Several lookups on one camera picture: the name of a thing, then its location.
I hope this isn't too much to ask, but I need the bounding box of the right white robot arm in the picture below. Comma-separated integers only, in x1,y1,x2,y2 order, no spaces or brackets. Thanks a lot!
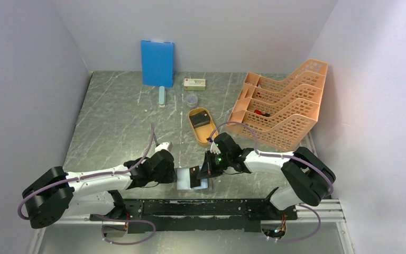
197,132,336,219

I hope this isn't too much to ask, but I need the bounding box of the orange plastic file organizer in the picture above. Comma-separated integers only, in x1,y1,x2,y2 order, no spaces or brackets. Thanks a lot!
226,59,328,151

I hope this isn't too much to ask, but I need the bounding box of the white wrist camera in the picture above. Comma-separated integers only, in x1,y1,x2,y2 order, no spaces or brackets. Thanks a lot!
209,141,221,155
154,142,173,152

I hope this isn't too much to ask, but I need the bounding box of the red black item in organizer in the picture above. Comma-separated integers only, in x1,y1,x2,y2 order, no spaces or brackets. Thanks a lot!
254,110,270,117

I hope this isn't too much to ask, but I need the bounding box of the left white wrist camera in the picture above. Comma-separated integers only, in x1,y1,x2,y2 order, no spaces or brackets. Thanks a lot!
154,142,173,152

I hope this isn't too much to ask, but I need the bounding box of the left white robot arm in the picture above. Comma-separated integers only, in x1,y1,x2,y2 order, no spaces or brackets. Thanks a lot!
18,149,176,229

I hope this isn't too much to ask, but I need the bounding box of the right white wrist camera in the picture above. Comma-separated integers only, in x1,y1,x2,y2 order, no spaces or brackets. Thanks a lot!
209,141,221,155

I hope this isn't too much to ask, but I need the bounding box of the small white red box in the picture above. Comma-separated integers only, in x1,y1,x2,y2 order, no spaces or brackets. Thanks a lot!
183,78,206,90

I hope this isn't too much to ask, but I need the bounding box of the beige card holder wallet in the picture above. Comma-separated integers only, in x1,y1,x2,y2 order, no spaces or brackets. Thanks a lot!
176,166,212,192

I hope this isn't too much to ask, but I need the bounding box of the yellow oval tray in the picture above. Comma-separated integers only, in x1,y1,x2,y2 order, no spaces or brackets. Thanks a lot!
188,107,218,146

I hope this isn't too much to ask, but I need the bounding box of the blue board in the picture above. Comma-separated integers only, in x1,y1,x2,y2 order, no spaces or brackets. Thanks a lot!
140,40,174,88

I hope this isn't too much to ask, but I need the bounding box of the light blue eraser bar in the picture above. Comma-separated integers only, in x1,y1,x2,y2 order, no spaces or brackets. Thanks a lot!
158,86,165,107

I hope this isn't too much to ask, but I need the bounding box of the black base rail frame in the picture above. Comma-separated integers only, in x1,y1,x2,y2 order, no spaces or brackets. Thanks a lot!
105,198,298,232

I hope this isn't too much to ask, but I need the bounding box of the small clear round container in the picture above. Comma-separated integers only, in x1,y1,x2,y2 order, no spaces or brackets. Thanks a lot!
185,94,198,108

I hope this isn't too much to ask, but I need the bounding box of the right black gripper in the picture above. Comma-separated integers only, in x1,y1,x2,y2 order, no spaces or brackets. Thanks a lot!
197,150,232,179

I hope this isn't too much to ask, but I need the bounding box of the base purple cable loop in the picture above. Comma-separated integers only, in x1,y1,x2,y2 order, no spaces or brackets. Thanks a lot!
101,216,157,246

